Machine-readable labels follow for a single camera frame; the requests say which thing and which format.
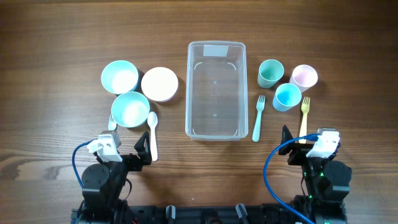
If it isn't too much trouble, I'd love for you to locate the blue plastic cup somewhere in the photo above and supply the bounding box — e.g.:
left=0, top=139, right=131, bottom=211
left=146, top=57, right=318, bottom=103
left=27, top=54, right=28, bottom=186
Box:
left=272, top=83, right=302, bottom=112

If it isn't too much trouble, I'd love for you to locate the pink plastic spoon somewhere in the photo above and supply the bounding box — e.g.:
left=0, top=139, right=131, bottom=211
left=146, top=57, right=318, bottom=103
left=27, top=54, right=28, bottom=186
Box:
left=147, top=111, right=159, bottom=161

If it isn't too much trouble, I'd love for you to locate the pink plastic bowl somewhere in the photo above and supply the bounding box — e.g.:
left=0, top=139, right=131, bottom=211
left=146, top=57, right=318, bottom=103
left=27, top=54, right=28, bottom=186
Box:
left=141, top=67, right=178, bottom=102

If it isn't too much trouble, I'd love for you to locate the blue plastic bowl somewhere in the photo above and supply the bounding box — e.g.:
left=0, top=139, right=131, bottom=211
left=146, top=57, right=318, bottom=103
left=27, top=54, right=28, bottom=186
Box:
left=101, top=60, right=139, bottom=95

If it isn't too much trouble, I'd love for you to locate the clear plastic storage container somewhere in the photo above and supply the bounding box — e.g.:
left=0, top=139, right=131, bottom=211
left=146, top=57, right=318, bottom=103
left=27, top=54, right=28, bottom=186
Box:
left=185, top=40, right=249, bottom=141

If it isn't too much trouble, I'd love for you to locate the yellow plastic fork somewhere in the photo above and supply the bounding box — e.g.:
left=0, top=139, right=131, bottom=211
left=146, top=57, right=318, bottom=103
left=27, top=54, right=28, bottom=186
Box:
left=299, top=96, right=310, bottom=137

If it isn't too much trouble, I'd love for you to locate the right blue cable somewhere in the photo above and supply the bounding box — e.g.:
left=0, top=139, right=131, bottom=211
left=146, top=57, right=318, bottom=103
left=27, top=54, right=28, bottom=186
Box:
left=262, top=133, right=320, bottom=224

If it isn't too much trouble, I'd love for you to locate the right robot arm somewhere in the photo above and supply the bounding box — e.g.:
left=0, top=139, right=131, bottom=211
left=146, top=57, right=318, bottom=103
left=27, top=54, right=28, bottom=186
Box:
left=278, top=128, right=352, bottom=223

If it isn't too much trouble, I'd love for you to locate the left blue cable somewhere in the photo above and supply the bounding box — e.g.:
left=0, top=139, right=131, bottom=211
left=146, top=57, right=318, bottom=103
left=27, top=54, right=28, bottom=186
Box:
left=72, top=140, right=96, bottom=190

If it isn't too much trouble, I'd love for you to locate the green plastic fork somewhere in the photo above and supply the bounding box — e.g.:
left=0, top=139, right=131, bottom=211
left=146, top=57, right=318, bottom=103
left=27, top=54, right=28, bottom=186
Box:
left=252, top=95, right=266, bottom=142

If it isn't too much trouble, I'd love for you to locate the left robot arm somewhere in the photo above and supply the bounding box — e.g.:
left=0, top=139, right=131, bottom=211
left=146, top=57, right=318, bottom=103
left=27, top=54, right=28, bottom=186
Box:
left=71, top=131, right=152, bottom=223

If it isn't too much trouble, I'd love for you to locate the blue cable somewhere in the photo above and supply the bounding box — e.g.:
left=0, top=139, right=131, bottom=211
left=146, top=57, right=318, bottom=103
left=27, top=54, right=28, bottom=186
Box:
left=262, top=133, right=320, bottom=224
left=72, top=140, right=96, bottom=190

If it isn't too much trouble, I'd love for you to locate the green plastic cup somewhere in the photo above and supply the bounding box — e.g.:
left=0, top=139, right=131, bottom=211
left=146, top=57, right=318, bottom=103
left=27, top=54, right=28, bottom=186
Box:
left=257, top=59, right=284, bottom=88

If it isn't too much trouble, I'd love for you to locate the pink plastic cup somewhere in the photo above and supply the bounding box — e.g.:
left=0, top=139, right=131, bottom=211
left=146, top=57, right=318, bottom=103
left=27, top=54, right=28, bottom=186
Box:
left=289, top=65, right=318, bottom=93

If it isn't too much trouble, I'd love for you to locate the light blue plastic fork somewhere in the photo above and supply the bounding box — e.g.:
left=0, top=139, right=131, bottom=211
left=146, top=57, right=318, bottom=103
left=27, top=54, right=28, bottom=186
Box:
left=108, top=115, right=118, bottom=131

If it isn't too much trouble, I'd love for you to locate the green plastic bowl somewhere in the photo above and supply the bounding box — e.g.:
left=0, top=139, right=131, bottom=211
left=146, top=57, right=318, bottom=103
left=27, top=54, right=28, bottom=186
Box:
left=111, top=91, right=150, bottom=128

